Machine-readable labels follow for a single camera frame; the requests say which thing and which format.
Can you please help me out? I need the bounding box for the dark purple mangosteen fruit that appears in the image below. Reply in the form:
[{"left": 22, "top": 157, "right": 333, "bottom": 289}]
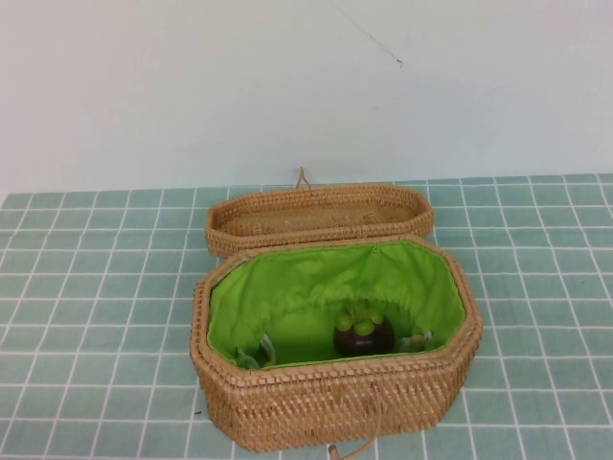
[{"left": 332, "top": 306, "right": 397, "bottom": 358}]

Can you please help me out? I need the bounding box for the woven rattan basket lid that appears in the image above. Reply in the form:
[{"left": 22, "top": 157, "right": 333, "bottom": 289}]
[{"left": 204, "top": 166, "right": 436, "bottom": 260}]

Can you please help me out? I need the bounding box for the woven rattan basket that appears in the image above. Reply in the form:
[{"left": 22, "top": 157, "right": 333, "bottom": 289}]
[{"left": 190, "top": 233, "right": 485, "bottom": 460}]

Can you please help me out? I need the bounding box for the bright green fabric liner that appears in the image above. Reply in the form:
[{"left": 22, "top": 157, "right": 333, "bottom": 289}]
[{"left": 206, "top": 241, "right": 468, "bottom": 371}]

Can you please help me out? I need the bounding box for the green checkered tablecloth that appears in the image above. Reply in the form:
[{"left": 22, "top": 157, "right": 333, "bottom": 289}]
[{"left": 0, "top": 172, "right": 613, "bottom": 460}]

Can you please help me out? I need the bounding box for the white liner drawstring cord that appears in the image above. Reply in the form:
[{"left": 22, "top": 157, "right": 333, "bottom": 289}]
[
  {"left": 234, "top": 333, "right": 278, "bottom": 371},
  {"left": 396, "top": 329, "right": 435, "bottom": 355}
]

